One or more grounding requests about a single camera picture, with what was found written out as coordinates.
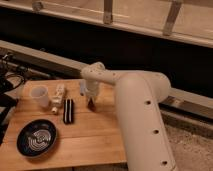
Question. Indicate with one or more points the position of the white plastic bottle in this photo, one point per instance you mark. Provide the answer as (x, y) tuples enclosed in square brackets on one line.
[(58, 98)]

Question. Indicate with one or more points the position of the black striped harmonica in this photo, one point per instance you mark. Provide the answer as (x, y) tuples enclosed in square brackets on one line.
[(68, 111)]

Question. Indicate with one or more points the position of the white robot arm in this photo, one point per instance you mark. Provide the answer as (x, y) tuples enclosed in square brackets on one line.
[(137, 98)]

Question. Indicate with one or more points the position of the blue sponge block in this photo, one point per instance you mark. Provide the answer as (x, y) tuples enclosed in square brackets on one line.
[(82, 85)]

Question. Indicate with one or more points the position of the black equipment with cables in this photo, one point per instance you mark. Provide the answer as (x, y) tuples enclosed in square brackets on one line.
[(6, 101)]

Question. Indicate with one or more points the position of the translucent plastic cup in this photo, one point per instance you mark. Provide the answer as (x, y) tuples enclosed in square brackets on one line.
[(40, 95)]

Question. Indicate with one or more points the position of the metal railing frame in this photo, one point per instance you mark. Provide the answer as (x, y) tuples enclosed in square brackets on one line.
[(188, 21)]

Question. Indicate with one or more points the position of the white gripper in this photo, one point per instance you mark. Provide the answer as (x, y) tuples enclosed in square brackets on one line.
[(92, 90)]

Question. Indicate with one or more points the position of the dark patterned plate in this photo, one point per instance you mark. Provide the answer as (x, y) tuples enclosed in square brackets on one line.
[(36, 138)]

